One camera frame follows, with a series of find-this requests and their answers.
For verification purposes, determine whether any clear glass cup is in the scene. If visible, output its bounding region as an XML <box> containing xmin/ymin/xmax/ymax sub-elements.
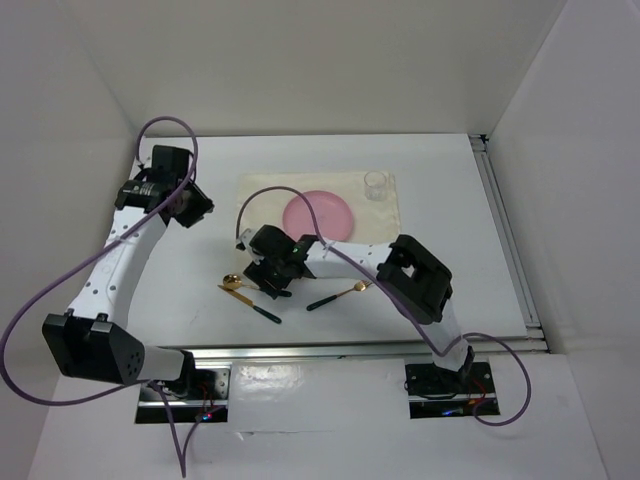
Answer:
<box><xmin>364</xmin><ymin>171</ymin><xmax>388</xmax><ymax>201</ymax></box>

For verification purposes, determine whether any gold fork green handle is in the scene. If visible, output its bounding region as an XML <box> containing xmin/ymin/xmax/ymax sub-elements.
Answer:
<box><xmin>306</xmin><ymin>280</ymin><xmax>372</xmax><ymax>312</ymax></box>

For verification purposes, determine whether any aluminium rail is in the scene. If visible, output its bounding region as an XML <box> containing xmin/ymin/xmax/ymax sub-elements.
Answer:
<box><xmin>184</xmin><ymin>337</ymin><xmax>550</xmax><ymax>363</ymax></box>
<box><xmin>468</xmin><ymin>134</ymin><xmax>545</xmax><ymax>341</ymax></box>

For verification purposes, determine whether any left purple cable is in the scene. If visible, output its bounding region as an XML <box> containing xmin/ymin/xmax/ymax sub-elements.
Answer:
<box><xmin>0</xmin><ymin>115</ymin><xmax>221</xmax><ymax>477</ymax></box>

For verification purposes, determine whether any pink plate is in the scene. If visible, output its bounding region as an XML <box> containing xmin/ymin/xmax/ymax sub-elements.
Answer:
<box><xmin>282</xmin><ymin>190</ymin><xmax>355</xmax><ymax>241</ymax></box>

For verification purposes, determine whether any front aluminium rail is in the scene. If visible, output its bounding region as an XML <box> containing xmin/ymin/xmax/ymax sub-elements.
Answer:
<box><xmin>184</xmin><ymin>337</ymin><xmax>550</xmax><ymax>363</ymax></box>

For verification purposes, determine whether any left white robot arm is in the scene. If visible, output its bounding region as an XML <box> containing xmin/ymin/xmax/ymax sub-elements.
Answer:
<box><xmin>42</xmin><ymin>145</ymin><xmax>213</xmax><ymax>399</ymax></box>

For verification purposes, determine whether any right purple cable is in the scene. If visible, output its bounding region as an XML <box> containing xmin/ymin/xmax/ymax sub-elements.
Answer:
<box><xmin>233</xmin><ymin>185</ymin><xmax>532</xmax><ymax>427</ymax></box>

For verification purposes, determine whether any right aluminium rail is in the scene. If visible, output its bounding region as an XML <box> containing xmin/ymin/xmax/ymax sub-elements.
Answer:
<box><xmin>468</xmin><ymin>134</ymin><xmax>545</xmax><ymax>341</ymax></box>

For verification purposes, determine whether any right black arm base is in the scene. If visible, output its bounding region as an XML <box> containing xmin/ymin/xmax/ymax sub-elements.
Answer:
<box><xmin>403</xmin><ymin>360</ymin><xmax>500</xmax><ymax>420</ymax></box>

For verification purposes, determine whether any purple cable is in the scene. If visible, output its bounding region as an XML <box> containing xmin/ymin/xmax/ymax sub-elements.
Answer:
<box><xmin>233</xmin><ymin>185</ymin><xmax>532</xmax><ymax>427</ymax></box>
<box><xmin>0</xmin><ymin>115</ymin><xmax>221</xmax><ymax>477</ymax></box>

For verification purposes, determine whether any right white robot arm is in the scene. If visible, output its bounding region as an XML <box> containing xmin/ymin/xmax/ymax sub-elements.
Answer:
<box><xmin>236</xmin><ymin>225</ymin><xmax>474</xmax><ymax>392</ymax></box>

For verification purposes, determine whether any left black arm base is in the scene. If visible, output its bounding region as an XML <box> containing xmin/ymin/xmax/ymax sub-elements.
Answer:
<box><xmin>134</xmin><ymin>366</ymin><xmax>231</xmax><ymax>425</ymax></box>

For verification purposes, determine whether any gold spoon green handle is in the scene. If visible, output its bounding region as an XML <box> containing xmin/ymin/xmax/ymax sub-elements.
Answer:
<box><xmin>222</xmin><ymin>274</ymin><xmax>263</xmax><ymax>293</ymax></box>

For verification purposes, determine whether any gold knife green handle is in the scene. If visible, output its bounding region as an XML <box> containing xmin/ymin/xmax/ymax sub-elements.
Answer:
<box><xmin>218</xmin><ymin>285</ymin><xmax>282</xmax><ymax>324</ymax></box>

